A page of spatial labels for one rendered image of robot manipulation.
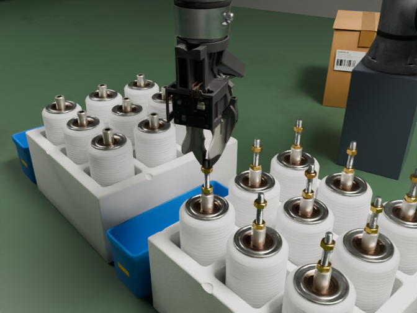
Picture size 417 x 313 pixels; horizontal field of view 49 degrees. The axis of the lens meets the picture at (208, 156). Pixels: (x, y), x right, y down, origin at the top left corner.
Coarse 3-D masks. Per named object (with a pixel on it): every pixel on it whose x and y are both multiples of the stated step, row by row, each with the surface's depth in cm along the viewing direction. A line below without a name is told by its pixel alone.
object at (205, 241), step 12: (180, 216) 77; (228, 216) 76; (180, 228) 79; (192, 228) 75; (204, 228) 74; (216, 228) 74; (228, 228) 76; (180, 240) 81; (192, 240) 76; (204, 240) 75; (216, 240) 76; (192, 252) 78; (204, 252) 77; (216, 252) 77; (204, 264) 78
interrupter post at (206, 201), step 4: (212, 192) 76; (200, 196) 76; (204, 196) 76; (208, 196) 75; (212, 196) 76; (200, 200) 77; (204, 200) 76; (208, 200) 76; (212, 200) 76; (200, 204) 77; (204, 204) 76; (208, 204) 76; (212, 204) 77; (204, 208) 77; (208, 208) 77; (212, 208) 77
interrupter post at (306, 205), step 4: (300, 200) 76; (304, 200) 75; (308, 200) 75; (312, 200) 75; (300, 204) 76; (304, 204) 75; (308, 204) 75; (312, 204) 75; (300, 208) 76; (304, 208) 76; (308, 208) 75; (312, 208) 76; (300, 212) 76; (304, 212) 76; (308, 212) 76
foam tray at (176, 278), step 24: (168, 240) 81; (168, 264) 79; (192, 264) 76; (216, 264) 76; (288, 264) 76; (168, 288) 82; (192, 288) 75; (216, 288) 71; (408, 288) 71; (168, 312) 86; (192, 312) 78; (216, 312) 72; (240, 312) 67; (264, 312) 67; (360, 312) 67; (384, 312) 67; (408, 312) 70
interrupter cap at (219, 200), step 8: (192, 200) 79; (216, 200) 79; (224, 200) 79; (192, 208) 77; (200, 208) 78; (216, 208) 78; (224, 208) 77; (192, 216) 75; (200, 216) 75; (208, 216) 75; (216, 216) 75
